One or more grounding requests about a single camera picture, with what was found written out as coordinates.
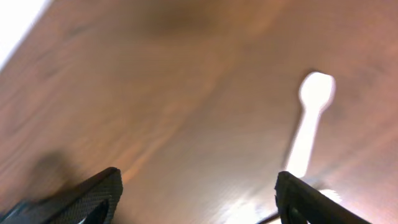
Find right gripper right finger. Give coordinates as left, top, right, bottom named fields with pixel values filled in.
left=275, top=171, right=369, bottom=224

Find white plastic spoon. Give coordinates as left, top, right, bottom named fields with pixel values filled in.
left=285, top=72, right=336, bottom=178

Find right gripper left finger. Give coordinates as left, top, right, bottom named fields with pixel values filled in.
left=1, top=167, right=123, bottom=224

